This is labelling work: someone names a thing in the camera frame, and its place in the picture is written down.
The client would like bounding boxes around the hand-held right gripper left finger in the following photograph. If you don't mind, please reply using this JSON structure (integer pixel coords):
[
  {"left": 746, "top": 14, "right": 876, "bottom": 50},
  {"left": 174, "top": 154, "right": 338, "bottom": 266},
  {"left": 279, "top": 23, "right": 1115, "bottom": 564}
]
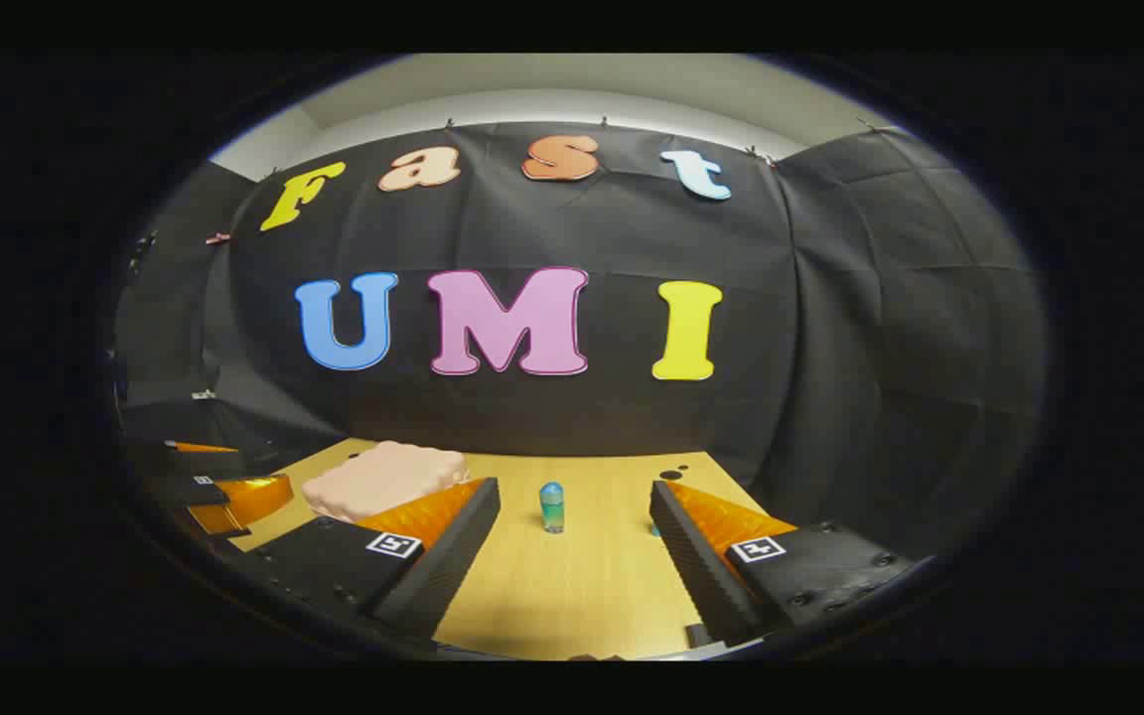
[{"left": 234, "top": 477, "right": 501, "bottom": 642}]

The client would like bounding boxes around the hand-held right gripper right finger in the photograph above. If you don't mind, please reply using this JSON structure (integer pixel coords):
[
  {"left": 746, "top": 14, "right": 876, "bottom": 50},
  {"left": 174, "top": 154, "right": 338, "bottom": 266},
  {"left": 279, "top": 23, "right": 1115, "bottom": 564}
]
[{"left": 648, "top": 481, "right": 936, "bottom": 647}]

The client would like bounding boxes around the pink suitcase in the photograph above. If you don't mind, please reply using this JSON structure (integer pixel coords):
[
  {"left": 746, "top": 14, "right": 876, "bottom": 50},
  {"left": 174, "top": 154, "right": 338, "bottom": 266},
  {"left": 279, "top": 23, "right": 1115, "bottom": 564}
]
[{"left": 301, "top": 441, "right": 471, "bottom": 524}]

